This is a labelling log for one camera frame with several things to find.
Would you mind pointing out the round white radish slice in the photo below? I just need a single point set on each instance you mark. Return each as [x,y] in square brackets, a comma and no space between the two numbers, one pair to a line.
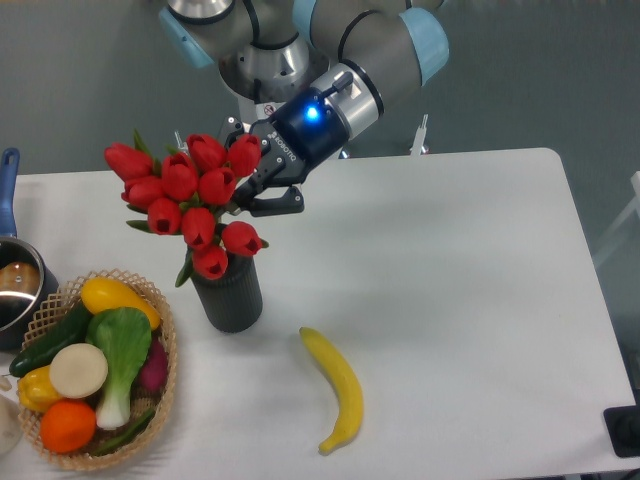
[78,371]

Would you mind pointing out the blue handled saucepan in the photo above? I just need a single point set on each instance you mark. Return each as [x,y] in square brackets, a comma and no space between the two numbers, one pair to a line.
[25,279]

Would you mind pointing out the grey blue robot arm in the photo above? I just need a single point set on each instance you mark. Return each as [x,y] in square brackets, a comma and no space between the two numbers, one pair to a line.
[308,76]

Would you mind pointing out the yellow bell pepper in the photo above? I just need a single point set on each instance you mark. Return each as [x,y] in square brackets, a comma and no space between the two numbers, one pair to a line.
[36,392]

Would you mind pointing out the yellow squash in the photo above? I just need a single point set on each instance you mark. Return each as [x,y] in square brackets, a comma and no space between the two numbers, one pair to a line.
[99,294]

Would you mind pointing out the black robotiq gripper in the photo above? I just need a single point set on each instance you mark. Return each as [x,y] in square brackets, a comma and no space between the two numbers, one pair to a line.
[290,151]

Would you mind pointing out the yellow banana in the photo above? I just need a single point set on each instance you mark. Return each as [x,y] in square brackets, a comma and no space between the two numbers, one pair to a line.
[345,384]

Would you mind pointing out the black device at edge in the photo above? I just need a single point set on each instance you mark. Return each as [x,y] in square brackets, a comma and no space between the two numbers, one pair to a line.
[623,429]

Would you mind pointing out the purple sweet potato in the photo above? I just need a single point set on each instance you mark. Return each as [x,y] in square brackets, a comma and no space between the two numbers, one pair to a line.
[153,374]

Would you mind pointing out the orange fruit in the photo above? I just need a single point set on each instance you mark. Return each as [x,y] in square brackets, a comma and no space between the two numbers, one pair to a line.
[67,425]

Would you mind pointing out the white garlic piece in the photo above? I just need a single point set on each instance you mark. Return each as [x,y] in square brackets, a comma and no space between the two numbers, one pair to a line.
[5,384]

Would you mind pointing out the green chili pepper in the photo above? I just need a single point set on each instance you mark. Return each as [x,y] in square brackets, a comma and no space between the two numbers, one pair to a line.
[127,436]

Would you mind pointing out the dark grey ribbed vase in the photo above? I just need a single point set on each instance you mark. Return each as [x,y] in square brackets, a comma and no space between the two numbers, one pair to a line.
[234,302]

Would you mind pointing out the dark green cucumber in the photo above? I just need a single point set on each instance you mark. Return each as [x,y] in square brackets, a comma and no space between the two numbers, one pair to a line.
[71,329]

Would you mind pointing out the green bok choy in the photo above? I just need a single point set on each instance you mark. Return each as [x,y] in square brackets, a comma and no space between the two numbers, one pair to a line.
[123,335]

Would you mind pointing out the woven wicker basket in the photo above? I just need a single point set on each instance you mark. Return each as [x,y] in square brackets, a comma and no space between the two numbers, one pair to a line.
[52,310]

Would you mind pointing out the red tulip bouquet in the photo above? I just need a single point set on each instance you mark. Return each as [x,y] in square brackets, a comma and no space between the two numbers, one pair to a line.
[186,194]

